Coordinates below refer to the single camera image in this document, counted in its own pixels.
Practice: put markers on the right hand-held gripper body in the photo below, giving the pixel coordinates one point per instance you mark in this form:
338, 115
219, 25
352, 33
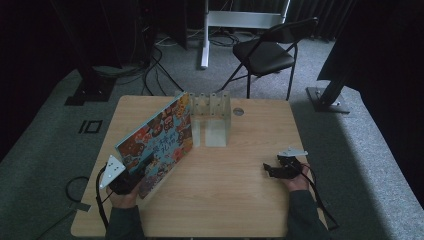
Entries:
289, 167

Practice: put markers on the person's right hand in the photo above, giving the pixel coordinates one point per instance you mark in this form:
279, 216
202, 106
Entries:
298, 183

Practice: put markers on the black stand with slanted post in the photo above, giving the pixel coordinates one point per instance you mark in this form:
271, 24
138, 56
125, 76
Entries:
328, 100

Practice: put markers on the white metal stand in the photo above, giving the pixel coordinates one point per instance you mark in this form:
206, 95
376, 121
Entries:
233, 19

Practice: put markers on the black folding chair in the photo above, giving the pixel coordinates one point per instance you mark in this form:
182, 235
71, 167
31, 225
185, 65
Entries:
266, 55

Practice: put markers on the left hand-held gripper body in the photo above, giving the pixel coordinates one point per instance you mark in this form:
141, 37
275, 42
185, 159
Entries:
120, 180

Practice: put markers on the round grey table grommet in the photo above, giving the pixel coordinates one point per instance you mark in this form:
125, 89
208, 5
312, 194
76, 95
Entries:
238, 111

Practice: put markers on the black stand with square base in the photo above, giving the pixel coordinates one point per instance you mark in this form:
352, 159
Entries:
91, 90

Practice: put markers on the clear acrylic book rack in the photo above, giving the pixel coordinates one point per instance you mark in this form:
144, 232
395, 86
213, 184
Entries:
213, 120

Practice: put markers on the person's left hand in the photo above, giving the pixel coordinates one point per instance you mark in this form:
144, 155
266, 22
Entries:
123, 201

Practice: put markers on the colourful picture book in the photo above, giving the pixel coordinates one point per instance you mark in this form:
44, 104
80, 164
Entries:
160, 143

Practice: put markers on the grey tape piece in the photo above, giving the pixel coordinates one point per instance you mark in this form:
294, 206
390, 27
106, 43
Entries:
81, 206

